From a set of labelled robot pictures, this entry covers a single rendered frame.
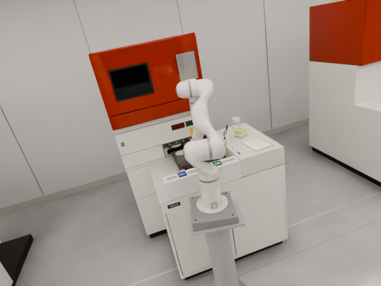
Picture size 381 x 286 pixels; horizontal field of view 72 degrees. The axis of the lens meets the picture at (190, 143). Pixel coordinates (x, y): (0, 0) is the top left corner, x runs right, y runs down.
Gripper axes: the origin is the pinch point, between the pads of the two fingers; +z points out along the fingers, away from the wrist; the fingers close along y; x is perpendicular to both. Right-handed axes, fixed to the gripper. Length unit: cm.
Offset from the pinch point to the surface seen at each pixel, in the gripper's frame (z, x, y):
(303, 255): 51, 23, 109
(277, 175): -8, 22, 62
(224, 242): 6, -44, 59
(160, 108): -23.3, 1.6, -40.3
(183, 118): -12.5, 18.8, -28.1
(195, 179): -9.1, -27.9, 21.2
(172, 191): -1.6, -42.0, 13.2
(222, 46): -22, 190, -97
